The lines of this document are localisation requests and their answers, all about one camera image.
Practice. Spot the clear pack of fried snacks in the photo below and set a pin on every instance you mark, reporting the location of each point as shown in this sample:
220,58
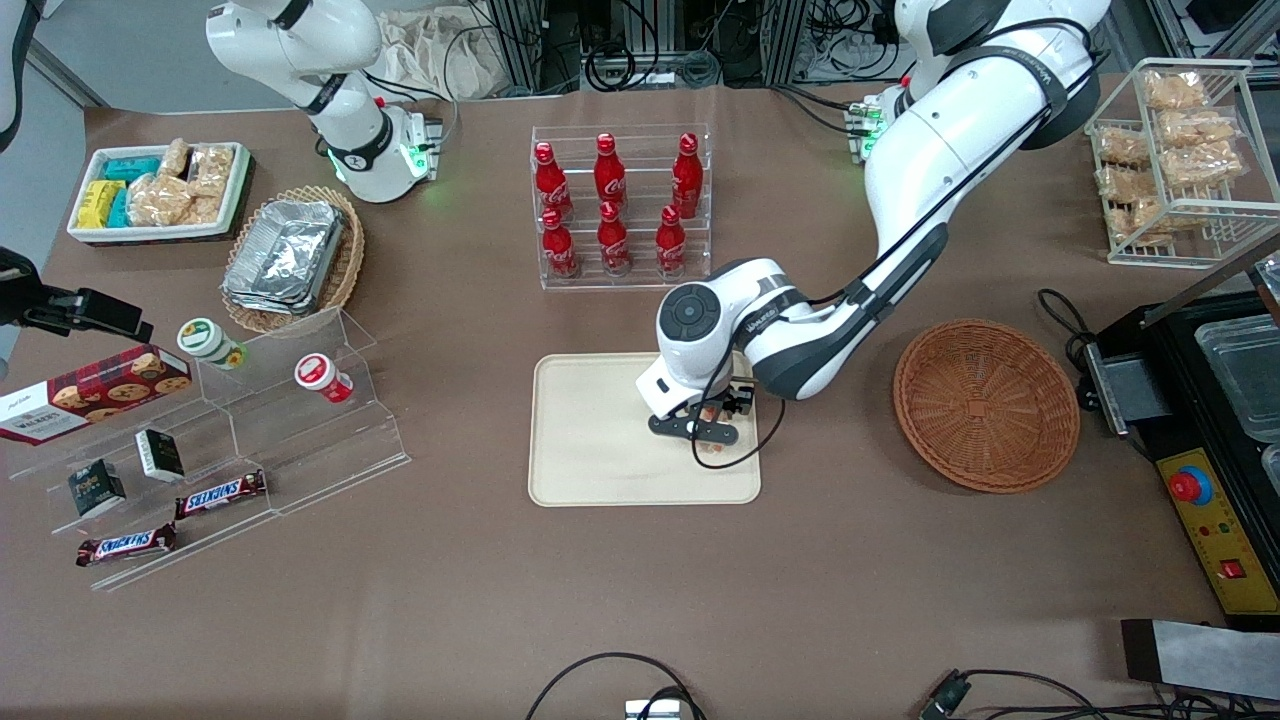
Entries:
1200,167
1200,128
1120,147
1175,92
1122,183
1138,220

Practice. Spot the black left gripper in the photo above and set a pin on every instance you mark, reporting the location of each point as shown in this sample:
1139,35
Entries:
738,399

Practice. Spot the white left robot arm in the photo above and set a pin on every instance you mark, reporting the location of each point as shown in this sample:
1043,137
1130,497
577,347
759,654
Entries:
930,150

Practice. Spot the white power strip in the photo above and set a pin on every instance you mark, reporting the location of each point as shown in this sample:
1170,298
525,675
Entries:
850,55

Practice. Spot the beige cloth bag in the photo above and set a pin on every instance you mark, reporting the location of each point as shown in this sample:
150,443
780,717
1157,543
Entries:
430,55

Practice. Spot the round brown wicker basket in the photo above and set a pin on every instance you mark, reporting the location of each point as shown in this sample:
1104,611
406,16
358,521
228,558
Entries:
985,405

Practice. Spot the brown snickers bar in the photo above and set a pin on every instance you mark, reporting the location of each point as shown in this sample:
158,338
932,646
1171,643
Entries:
125,545
220,494

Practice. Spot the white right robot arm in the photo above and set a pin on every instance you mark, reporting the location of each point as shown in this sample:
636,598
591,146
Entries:
300,50

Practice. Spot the clear acrylic step shelf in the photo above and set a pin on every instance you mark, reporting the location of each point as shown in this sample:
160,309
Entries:
300,440

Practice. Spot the black sealing machine yellow panel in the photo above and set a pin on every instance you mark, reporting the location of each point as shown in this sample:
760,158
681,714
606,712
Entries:
1215,540

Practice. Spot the clear acrylic bottle rack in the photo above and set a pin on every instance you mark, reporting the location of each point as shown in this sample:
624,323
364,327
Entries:
690,275

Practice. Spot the small silver device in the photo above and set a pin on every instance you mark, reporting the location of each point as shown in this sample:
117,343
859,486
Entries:
652,711

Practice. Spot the oval tan wicker basket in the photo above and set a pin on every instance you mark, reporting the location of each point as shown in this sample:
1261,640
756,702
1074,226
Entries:
345,270

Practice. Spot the red cola bottle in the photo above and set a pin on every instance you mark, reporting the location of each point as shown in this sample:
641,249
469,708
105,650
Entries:
559,248
687,180
550,185
613,243
671,246
610,175

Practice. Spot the teal snack pack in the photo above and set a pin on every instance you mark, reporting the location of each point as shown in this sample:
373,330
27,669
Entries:
132,167
119,210

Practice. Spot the white rectangular snack tray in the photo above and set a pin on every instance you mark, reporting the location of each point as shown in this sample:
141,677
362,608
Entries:
85,233

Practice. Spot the clear bag of puffed snacks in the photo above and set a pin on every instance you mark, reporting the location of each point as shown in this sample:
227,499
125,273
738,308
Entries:
158,200
213,168
175,158

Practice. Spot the stacked aluminium foil trays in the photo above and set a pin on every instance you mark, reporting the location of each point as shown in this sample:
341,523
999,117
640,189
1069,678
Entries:
285,255

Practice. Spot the grey flat panel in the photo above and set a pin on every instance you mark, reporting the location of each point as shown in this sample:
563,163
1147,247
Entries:
1200,658

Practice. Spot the yellow snack pack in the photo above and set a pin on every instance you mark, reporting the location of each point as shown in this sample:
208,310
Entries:
98,203

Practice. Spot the green lid yogurt cup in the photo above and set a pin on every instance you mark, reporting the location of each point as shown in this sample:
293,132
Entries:
208,342

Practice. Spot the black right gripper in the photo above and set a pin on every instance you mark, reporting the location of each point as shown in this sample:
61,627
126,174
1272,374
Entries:
40,303

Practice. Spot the beige plastic tray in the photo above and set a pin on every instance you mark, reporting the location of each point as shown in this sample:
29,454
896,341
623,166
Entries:
590,440

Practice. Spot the aluminium frame post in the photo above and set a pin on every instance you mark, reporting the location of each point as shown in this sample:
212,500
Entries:
785,40
518,45

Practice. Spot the small dark green box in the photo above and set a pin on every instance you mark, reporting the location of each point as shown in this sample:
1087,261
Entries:
96,488

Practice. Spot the clear plastic container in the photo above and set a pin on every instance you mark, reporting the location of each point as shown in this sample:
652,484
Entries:
1245,370

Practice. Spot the small dark box white side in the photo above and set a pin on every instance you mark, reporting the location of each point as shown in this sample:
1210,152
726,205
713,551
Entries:
160,455

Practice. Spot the red tartan cookie box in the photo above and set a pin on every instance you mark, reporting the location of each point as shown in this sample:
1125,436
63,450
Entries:
90,395

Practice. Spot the red lid yogurt cup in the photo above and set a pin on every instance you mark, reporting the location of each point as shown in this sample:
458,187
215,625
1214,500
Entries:
320,377

